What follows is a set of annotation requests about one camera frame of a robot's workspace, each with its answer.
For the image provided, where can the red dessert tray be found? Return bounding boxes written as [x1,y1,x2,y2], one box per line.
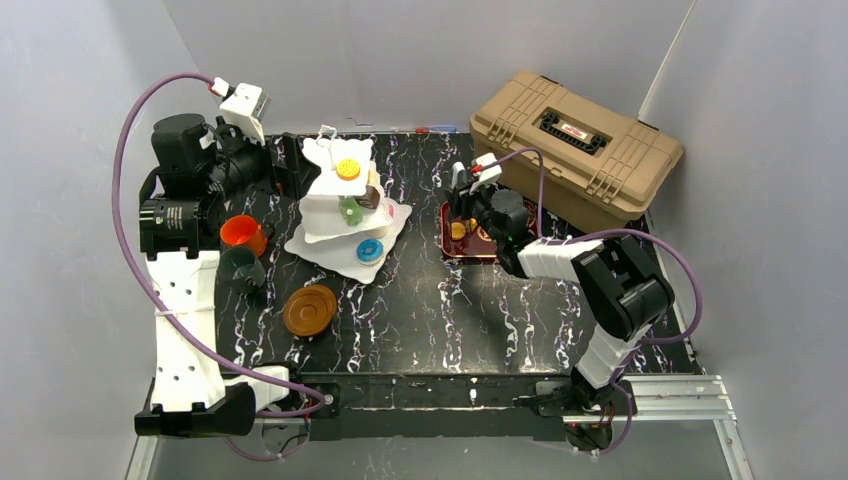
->
[440,192,538,264]

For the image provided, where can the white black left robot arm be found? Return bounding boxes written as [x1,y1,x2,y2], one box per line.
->
[134,113,320,438]

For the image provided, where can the red blue screwdriver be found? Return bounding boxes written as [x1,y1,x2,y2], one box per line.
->
[414,125,458,134]

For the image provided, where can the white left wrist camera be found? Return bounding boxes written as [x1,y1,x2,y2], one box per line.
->
[209,77,270,146]

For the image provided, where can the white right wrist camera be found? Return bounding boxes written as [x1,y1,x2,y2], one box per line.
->
[469,152,502,194]

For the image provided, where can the blue sprinkled donut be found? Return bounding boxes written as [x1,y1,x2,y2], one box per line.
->
[356,238,385,265]

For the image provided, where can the chocolate swirl roll cake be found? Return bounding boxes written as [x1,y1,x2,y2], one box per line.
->
[354,184,382,210]

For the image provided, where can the metal serving tongs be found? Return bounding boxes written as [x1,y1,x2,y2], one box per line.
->
[445,161,470,229]

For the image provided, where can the green swirl roll cake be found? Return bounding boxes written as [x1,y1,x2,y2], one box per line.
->
[339,198,363,227]

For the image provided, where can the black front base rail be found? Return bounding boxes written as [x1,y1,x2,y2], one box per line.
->
[302,372,568,441]

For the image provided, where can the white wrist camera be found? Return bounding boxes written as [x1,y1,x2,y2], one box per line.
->
[209,77,270,146]
[469,152,502,194]

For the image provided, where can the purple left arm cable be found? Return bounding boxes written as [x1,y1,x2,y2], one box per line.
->
[111,72,327,462]

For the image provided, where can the tan plastic toolbox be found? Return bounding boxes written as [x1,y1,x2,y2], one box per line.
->
[469,71,684,233]

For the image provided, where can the orange plastic cup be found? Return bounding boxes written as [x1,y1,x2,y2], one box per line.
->
[219,215,276,257]

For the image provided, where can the brown round wooden lid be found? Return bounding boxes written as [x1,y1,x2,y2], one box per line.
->
[282,284,338,338]

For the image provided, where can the white three-tier cake stand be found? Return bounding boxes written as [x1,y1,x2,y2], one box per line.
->
[284,125,412,284]

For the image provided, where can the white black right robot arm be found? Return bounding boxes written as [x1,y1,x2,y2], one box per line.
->
[445,186,675,394]

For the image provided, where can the white coconut ball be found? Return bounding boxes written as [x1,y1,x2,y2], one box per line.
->
[371,225,392,239]

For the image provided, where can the dark green cup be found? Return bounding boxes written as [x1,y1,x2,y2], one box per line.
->
[216,246,266,294]

